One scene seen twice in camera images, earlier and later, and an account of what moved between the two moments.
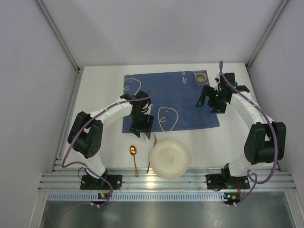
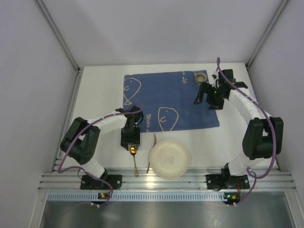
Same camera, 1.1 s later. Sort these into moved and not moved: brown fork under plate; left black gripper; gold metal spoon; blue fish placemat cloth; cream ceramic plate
Moved: blue fish placemat cloth; left black gripper
Not moved: brown fork under plate; gold metal spoon; cream ceramic plate
